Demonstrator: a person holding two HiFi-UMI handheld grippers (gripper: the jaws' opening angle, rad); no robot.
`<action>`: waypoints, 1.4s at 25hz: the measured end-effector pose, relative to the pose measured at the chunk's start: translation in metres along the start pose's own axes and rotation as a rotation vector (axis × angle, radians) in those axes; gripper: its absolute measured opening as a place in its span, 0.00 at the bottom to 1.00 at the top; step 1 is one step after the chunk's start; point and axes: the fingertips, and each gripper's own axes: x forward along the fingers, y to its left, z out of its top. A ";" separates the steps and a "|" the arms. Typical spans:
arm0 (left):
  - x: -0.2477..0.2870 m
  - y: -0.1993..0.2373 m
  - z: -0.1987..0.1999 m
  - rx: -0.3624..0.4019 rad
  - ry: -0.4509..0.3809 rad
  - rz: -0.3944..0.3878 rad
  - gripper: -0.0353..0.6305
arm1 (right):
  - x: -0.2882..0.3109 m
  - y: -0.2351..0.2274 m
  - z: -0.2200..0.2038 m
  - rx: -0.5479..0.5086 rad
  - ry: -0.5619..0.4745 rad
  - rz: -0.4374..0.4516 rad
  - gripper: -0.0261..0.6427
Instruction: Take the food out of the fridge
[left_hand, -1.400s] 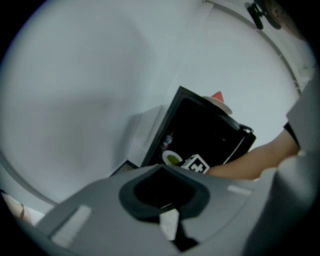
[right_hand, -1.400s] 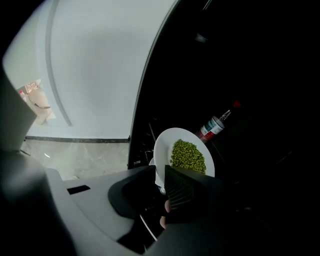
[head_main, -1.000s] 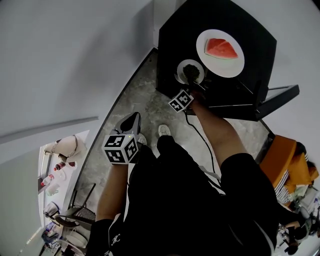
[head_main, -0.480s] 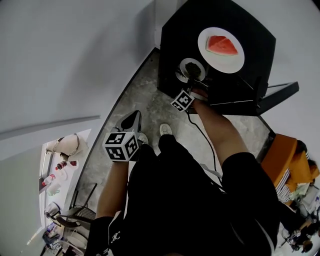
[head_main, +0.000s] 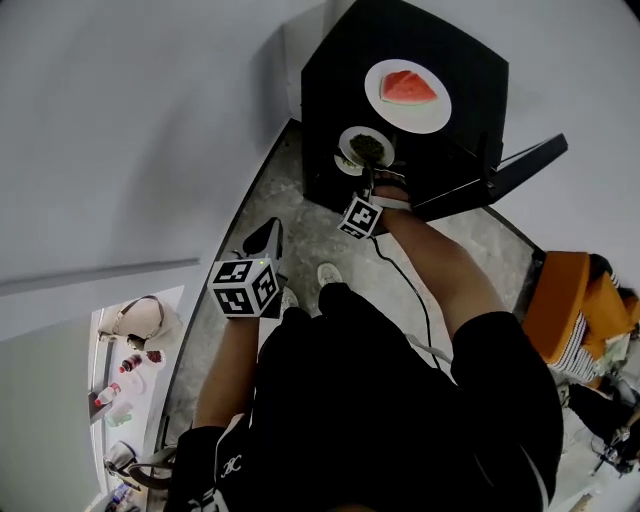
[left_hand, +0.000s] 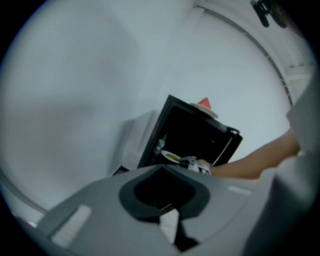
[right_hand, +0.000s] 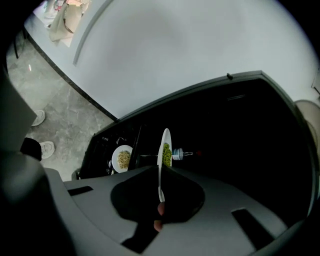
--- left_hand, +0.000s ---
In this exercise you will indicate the person's right forearm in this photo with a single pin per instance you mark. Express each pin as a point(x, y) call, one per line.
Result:
point(250, 162)

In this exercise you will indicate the black glass-door cabinet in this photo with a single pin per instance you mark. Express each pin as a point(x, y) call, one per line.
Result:
point(190, 135)

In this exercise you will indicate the clear bottle blue label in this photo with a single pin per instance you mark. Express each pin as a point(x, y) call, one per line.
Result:
point(160, 145)

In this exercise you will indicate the green peas food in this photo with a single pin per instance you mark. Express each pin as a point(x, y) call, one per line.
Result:
point(172, 157)

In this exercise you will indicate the white plate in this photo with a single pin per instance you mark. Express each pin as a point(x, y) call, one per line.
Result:
point(210, 113)
point(164, 153)

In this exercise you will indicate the red watermelon slice toy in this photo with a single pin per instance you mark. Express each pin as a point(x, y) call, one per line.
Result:
point(205, 103)

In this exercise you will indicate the black head-worn camera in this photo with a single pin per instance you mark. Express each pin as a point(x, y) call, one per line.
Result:
point(265, 12)

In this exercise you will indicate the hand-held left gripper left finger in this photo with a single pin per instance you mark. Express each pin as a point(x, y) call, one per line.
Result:
point(105, 225)

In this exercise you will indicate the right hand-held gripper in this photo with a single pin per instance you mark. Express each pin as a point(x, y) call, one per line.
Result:
point(201, 167)

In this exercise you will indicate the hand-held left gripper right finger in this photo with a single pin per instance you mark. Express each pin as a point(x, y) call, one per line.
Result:
point(225, 212)

